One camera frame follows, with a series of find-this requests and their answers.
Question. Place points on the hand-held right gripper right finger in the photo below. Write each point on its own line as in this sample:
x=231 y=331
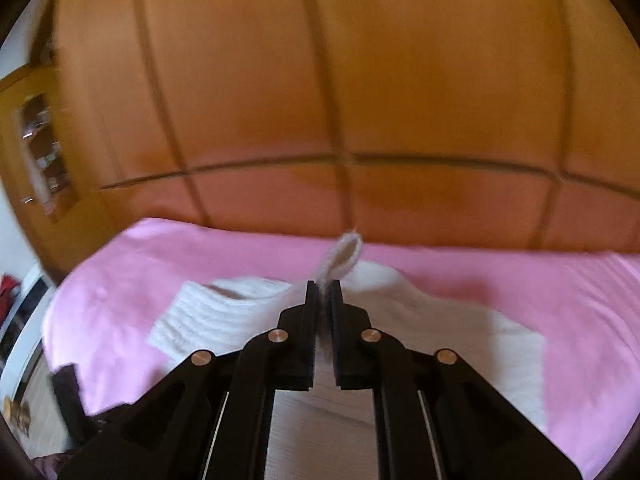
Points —
x=339 y=317

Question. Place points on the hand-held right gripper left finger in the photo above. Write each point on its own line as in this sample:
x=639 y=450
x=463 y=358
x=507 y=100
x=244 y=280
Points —
x=310 y=317

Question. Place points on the white knit sweater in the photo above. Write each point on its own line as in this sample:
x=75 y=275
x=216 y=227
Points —
x=225 y=315

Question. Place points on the pink blanket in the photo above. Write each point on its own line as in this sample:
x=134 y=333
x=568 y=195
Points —
x=575 y=310

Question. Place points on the black object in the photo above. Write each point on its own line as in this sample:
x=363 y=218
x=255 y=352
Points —
x=72 y=405

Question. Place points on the wooden panelled wardrobe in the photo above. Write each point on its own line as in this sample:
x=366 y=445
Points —
x=350 y=60

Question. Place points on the white cabinet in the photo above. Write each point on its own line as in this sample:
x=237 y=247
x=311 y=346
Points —
x=25 y=330

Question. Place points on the red cloth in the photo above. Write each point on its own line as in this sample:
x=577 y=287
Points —
x=7 y=295

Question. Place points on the metal cabinet knob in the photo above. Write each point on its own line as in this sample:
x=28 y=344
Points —
x=28 y=200

